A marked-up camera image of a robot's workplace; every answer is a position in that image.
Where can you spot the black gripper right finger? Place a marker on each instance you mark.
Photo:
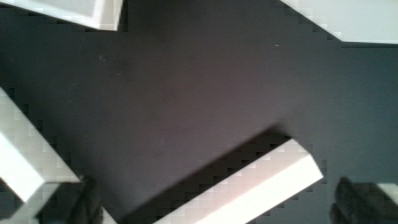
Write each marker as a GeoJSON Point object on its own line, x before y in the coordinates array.
{"type": "Point", "coordinates": [365, 203]}

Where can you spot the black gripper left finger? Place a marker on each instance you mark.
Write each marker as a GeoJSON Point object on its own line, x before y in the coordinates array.
{"type": "Point", "coordinates": [77, 208]}

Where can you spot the large white drawer housing box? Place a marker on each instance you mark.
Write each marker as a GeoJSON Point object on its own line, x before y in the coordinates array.
{"type": "Point", "coordinates": [358, 20]}

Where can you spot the white drawer tray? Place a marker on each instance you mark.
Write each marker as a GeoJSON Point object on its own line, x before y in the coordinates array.
{"type": "Point", "coordinates": [95, 13]}

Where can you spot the white left rail block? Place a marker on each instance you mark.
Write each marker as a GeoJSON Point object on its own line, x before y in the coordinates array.
{"type": "Point", "coordinates": [31, 163]}

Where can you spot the white front rail bar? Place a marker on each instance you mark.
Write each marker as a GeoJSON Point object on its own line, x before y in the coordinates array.
{"type": "Point", "coordinates": [253, 190]}

